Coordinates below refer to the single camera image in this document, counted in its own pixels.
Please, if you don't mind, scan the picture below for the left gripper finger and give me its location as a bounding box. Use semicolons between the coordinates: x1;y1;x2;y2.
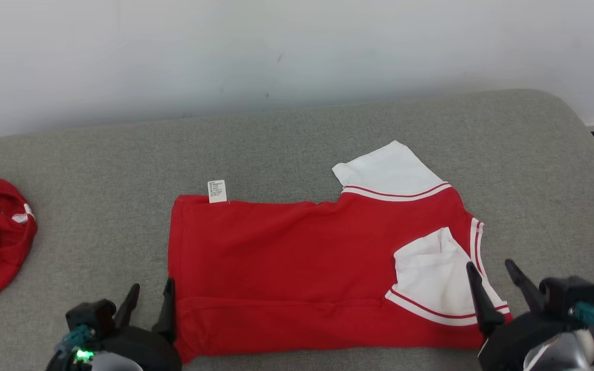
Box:
114;283;141;331
152;278;177;345

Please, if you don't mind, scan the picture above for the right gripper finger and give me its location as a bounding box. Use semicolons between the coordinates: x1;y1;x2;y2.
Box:
505;259;546;313
466;262;505;339

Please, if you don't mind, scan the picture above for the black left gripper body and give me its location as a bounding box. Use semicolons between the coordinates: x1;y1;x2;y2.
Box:
45;326;182;371

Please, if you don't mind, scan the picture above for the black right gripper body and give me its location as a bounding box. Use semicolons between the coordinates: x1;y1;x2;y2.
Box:
477;312;579;371

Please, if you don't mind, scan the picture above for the red Bulls jersey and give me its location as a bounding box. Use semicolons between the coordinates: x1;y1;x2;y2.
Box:
167;140;513;364

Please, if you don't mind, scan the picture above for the grey fabric sofa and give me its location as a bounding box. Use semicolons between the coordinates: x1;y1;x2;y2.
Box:
0;89;594;371

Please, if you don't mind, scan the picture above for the black left cable teal plug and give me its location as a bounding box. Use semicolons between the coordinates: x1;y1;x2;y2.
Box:
59;325;95;356

